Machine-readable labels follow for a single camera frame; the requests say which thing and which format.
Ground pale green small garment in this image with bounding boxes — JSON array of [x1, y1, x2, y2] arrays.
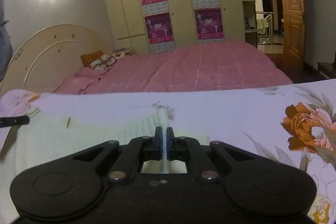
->
[[0, 104, 211, 175]]

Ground blue grey curtain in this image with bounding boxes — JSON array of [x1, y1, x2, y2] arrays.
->
[[0, 0, 13, 80]]

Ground cream round headboard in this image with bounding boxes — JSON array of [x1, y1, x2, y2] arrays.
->
[[1, 24, 114, 96]]

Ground pink checked bed cover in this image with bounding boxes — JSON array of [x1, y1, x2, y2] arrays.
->
[[55, 42, 292, 94]]

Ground orange patterned pillow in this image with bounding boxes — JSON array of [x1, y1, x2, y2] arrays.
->
[[80, 48, 135, 71]]

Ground floral lilac bed sheet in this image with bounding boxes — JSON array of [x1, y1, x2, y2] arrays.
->
[[1, 80, 335, 223]]

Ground lower left magenta poster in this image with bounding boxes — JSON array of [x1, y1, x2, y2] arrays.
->
[[145, 13, 174, 44]]

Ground lower right magenta poster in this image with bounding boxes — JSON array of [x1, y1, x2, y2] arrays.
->
[[195, 8, 224, 40]]

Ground wooden door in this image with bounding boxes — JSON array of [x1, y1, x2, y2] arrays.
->
[[282, 0, 306, 66]]

